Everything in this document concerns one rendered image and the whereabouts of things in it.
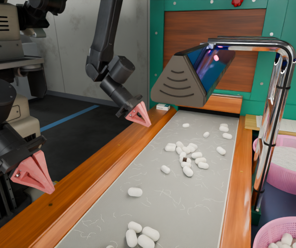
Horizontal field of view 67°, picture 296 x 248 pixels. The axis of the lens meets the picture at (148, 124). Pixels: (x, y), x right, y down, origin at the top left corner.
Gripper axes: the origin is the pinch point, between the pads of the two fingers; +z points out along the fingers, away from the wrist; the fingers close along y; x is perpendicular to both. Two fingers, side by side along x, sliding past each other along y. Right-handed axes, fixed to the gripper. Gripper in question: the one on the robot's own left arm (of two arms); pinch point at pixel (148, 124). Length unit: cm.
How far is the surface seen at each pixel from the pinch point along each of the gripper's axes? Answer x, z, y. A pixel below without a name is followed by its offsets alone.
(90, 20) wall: 95, -167, 231
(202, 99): -29.1, 3.5, -31.6
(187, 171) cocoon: -2.7, 18.0, -6.7
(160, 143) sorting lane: 8.1, 8.3, 9.6
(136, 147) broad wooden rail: 10.6, 3.1, 0.9
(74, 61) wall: 166, -160, 234
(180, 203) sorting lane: -2.0, 20.1, -18.1
